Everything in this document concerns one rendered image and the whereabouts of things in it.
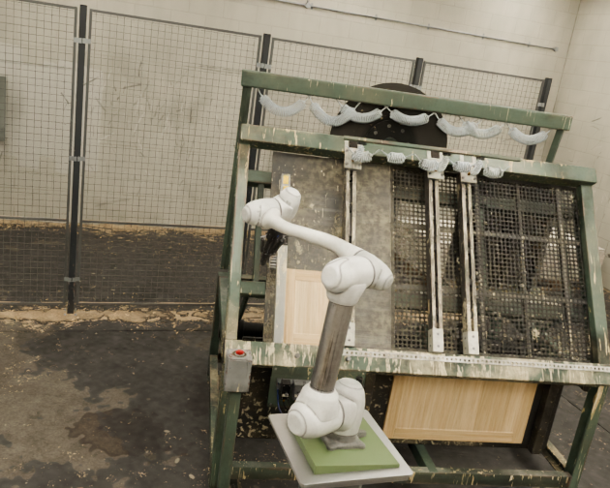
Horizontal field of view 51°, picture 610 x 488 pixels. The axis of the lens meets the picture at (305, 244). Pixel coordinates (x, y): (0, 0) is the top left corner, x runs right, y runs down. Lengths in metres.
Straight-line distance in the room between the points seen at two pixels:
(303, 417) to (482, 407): 1.74
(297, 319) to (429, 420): 1.09
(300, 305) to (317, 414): 0.98
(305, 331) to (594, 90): 7.00
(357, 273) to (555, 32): 7.97
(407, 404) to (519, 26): 6.78
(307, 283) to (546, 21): 7.15
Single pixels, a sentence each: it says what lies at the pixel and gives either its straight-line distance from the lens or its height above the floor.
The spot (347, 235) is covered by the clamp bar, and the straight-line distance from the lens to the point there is 3.56.
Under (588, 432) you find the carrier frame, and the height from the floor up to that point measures 0.48.
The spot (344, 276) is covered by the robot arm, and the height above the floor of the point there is 1.58.
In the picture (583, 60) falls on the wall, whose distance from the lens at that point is 10.00.
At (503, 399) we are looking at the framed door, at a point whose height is 0.55.
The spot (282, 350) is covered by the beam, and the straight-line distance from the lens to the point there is 3.37.
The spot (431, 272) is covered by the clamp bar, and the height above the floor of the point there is 1.29.
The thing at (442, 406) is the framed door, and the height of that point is 0.48.
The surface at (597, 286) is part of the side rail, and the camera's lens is 4.19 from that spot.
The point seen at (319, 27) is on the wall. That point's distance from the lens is 8.38.
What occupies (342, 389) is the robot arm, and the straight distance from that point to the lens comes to 2.77.
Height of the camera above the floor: 2.34
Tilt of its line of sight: 16 degrees down
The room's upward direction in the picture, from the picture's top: 9 degrees clockwise
